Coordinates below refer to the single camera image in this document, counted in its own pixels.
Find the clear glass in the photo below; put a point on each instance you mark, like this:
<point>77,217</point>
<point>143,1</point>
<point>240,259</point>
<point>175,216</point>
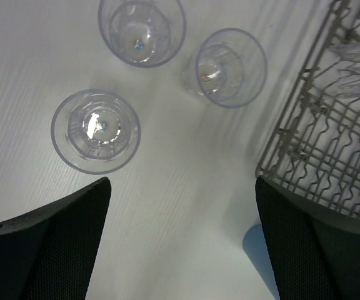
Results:
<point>143,34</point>
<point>229,69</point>
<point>348,83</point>
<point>95,131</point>

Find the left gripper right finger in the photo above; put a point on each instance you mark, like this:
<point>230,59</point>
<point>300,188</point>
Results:
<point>314,251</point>

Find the blue plastic cup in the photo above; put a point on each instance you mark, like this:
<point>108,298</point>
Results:
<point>254,245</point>

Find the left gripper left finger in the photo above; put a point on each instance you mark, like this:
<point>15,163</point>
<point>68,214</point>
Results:
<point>50,252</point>

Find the grey wire dish rack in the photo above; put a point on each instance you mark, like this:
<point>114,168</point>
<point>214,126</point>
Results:
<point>314,149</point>

